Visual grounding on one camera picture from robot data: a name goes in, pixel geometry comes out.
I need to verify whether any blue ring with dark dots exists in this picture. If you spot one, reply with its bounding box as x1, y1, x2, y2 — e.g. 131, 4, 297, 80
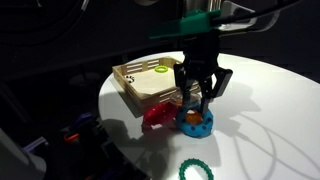
175, 105, 214, 139

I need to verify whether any orange clip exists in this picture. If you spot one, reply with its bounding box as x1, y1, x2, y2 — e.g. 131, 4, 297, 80
63, 132, 81, 143

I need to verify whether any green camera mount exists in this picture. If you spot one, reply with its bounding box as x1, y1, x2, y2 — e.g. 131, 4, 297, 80
148, 9, 223, 40

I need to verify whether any red ribbed ring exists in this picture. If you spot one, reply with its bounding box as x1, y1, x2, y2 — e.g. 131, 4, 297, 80
142, 101, 179, 129

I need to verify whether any clear ring with coloured beads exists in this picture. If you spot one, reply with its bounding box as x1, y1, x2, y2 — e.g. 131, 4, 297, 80
169, 91, 203, 109

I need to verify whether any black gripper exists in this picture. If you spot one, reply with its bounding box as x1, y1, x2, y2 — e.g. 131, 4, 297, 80
173, 30, 234, 113

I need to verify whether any thin dark green ring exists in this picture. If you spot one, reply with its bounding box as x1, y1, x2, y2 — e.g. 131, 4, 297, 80
178, 158, 215, 180

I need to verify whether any purple object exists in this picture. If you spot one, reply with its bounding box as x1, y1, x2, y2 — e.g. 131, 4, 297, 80
74, 112, 94, 126

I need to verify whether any lime green ridged ring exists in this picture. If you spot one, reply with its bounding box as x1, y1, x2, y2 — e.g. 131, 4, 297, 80
153, 65, 169, 74

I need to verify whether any grey plastic object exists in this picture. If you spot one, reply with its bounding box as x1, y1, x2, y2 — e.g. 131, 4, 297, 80
0, 128, 47, 180

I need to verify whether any light wooden tray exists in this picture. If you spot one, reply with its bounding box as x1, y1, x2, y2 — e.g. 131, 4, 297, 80
111, 56, 201, 114

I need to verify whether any black cable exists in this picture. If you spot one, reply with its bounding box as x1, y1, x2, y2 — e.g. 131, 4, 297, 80
213, 0, 301, 26

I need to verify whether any orange ring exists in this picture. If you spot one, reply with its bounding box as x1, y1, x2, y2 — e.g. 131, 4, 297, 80
184, 111, 204, 126

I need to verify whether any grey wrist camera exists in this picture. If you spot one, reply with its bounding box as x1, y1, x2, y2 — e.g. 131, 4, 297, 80
219, 0, 259, 29

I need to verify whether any lavender object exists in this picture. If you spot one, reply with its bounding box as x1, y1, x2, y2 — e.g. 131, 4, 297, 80
21, 136, 48, 151

